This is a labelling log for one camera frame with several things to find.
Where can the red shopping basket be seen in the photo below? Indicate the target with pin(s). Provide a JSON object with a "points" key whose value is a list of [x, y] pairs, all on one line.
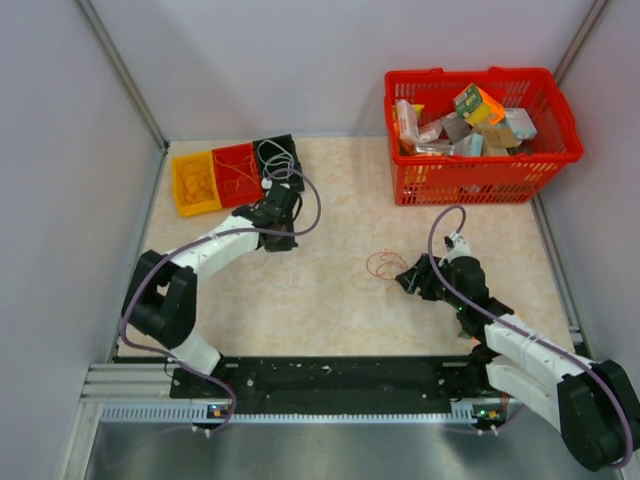
{"points": [[441, 180]]}

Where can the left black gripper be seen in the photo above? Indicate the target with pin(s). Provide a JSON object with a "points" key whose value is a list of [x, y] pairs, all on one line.
{"points": [[284, 245]]}

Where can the green yellow carton in basket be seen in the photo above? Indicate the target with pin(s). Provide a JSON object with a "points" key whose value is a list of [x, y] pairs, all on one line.
{"points": [[476, 107]]}

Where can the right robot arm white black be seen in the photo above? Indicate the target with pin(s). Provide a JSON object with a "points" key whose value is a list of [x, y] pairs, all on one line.
{"points": [[592, 405]]}

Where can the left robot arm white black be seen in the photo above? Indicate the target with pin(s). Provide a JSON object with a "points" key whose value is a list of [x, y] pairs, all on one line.
{"points": [[161, 301]]}

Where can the yellow plastic bin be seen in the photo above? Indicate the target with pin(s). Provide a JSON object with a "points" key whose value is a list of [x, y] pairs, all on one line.
{"points": [[193, 184]]}

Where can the grey slotted cable duct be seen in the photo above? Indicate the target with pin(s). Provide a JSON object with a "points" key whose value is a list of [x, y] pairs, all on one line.
{"points": [[204, 414]]}

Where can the pink white packet in basket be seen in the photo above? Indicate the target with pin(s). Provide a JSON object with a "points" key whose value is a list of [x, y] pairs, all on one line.
{"points": [[407, 121]]}

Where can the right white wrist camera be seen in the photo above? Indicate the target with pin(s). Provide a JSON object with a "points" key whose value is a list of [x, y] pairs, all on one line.
{"points": [[456, 246]]}

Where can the brown cardboard box in basket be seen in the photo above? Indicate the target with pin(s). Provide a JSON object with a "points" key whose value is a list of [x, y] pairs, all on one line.
{"points": [[497, 139]]}

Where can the black plastic bin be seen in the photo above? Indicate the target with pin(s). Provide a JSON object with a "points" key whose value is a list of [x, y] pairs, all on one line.
{"points": [[276, 159]]}

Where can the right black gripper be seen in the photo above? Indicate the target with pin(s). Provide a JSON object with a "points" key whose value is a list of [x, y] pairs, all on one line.
{"points": [[420, 275]]}

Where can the light blue box in basket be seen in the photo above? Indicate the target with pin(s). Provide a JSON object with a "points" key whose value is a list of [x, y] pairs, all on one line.
{"points": [[520, 123]]}

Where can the red plastic bin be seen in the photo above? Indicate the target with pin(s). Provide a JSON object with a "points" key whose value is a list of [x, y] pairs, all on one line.
{"points": [[236, 174]]}

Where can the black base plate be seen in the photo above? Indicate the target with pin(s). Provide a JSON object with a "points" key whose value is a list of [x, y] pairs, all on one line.
{"points": [[325, 385]]}

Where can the green orange carton on table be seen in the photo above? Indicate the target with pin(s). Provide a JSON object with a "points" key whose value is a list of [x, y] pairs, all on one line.
{"points": [[465, 336]]}

